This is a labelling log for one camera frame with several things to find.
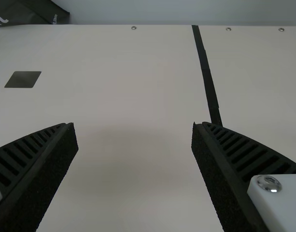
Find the small square scanner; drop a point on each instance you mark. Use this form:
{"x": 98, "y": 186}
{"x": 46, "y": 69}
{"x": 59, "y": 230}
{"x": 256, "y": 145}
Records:
{"x": 22, "y": 79}

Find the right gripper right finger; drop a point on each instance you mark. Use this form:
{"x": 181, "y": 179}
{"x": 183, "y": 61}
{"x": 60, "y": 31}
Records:
{"x": 225, "y": 169}

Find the black strip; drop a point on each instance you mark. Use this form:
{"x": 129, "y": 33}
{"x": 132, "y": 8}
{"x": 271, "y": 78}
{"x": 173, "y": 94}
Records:
{"x": 205, "y": 72}

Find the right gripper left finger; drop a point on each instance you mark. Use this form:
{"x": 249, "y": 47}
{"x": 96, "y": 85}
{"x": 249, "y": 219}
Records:
{"x": 41, "y": 174}

